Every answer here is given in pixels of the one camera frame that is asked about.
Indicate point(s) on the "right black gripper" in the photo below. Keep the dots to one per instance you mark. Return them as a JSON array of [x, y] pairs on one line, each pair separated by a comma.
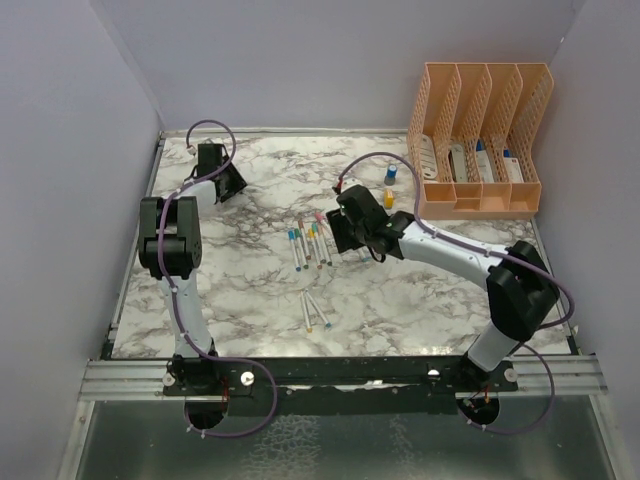
[[338, 224]]

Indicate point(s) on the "pink cap marker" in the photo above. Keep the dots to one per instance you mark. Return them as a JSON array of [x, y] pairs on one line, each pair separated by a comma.
[[323, 228]]

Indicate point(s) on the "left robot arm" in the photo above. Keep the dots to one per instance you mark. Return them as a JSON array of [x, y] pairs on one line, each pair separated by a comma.
[[170, 249]]

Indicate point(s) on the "blue grey round stamp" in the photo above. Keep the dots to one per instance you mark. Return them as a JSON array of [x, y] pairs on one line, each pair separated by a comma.
[[391, 174]]

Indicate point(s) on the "peach plastic file organizer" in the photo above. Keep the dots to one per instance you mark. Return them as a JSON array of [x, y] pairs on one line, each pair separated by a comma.
[[486, 107]]

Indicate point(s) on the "green cap marker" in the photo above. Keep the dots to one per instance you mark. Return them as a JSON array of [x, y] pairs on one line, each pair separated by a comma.
[[305, 312], [301, 249]]

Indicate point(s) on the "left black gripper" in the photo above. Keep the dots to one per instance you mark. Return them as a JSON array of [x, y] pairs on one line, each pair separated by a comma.
[[235, 183]]

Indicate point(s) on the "yellow grey square stamp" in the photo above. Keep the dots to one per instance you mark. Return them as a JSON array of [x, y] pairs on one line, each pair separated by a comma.
[[388, 199]]

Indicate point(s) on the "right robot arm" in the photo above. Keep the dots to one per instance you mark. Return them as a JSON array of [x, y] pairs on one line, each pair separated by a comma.
[[520, 290]]

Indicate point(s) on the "white box in organizer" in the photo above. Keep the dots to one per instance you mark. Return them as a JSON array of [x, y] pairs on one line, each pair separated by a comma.
[[512, 167]]

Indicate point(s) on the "blue cap left marker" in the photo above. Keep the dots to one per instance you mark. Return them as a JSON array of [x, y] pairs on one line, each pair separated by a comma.
[[292, 242]]

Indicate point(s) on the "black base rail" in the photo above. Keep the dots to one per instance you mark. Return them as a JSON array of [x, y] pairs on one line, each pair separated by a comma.
[[319, 386]]

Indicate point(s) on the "brown cap marker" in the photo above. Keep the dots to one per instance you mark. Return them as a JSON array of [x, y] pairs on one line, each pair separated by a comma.
[[305, 244]]

